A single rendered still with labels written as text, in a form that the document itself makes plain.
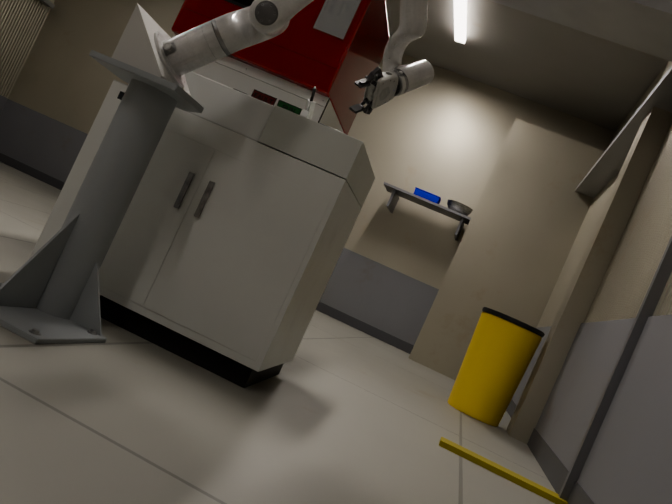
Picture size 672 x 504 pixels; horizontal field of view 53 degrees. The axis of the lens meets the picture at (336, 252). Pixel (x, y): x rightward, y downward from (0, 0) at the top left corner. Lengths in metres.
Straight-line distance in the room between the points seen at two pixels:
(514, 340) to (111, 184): 3.29
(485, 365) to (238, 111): 2.94
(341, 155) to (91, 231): 0.87
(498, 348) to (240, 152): 2.87
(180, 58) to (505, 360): 3.30
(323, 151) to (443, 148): 6.63
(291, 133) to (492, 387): 2.91
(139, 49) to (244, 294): 0.87
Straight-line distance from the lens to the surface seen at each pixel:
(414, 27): 2.25
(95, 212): 2.24
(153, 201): 2.53
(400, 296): 8.68
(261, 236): 2.38
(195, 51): 2.27
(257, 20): 2.20
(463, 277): 7.76
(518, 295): 7.77
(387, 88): 2.17
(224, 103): 2.53
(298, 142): 2.42
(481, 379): 4.85
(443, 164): 8.93
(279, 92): 3.16
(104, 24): 11.02
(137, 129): 2.24
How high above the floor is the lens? 0.49
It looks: 2 degrees up
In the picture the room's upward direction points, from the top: 24 degrees clockwise
